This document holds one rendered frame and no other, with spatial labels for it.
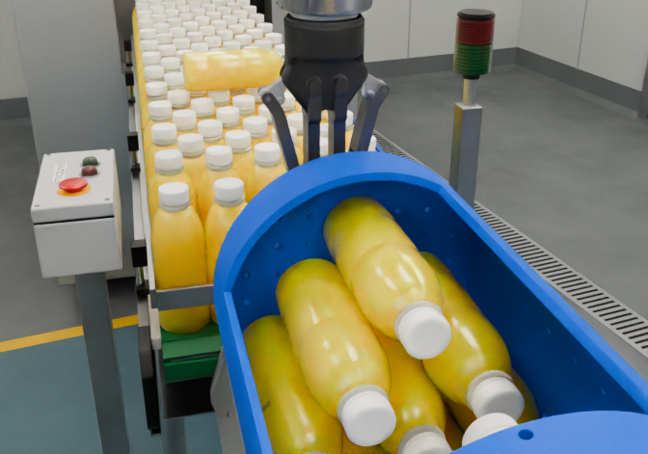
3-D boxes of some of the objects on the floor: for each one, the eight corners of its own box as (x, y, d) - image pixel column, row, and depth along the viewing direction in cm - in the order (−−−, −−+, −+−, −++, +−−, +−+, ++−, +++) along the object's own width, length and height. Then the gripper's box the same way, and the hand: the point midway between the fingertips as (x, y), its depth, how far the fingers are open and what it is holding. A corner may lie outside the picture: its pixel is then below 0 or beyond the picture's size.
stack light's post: (426, 565, 178) (462, 108, 132) (420, 551, 182) (453, 102, 135) (443, 562, 179) (484, 107, 133) (436, 547, 183) (474, 100, 136)
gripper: (379, 2, 76) (372, 220, 86) (248, 8, 73) (256, 231, 83) (404, 16, 69) (393, 250, 79) (260, 23, 66) (269, 264, 76)
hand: (324, 211), depth 80 cm, fingers closed, pressing on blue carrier
